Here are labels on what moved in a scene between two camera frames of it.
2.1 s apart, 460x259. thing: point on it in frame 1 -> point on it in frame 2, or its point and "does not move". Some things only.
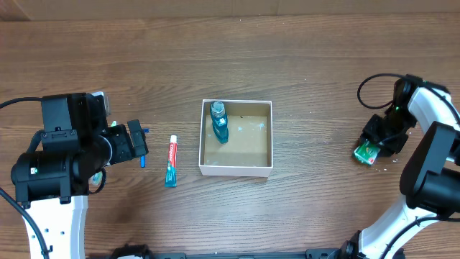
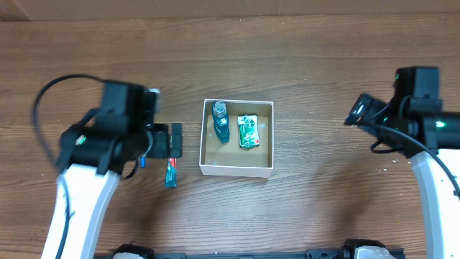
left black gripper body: x=121 y=149 -> x=159 y=148
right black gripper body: x=387 y=132 -> x=371 y=106
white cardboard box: x=249 y=150 does not move
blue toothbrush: x=143 y=158 does not move
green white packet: x=366 y=152 -> x=249 y=131
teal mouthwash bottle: x=219 y=121 does not move
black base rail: x=130 y=251 does not move
